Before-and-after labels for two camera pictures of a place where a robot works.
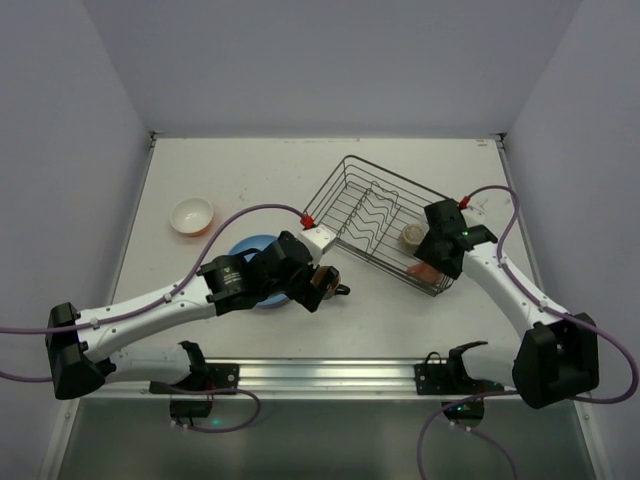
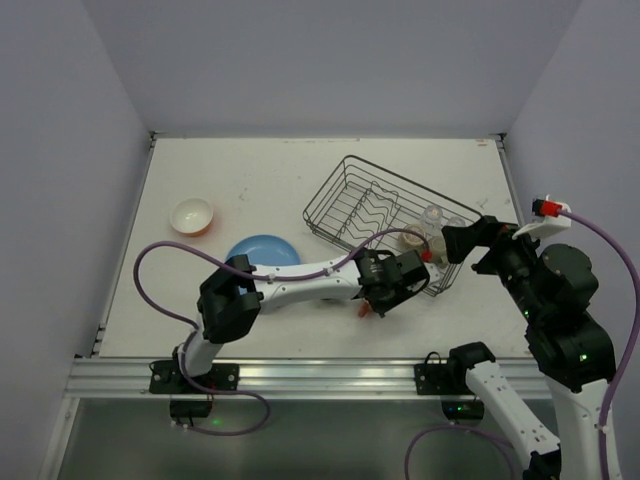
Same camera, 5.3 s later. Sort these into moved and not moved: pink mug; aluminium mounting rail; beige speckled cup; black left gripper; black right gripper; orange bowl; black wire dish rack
Moved: black left gripper; black right gripper; pink mug
Not moved: black wire dish rack; orange bowl; aluminium mounting rail; beige speckled cup
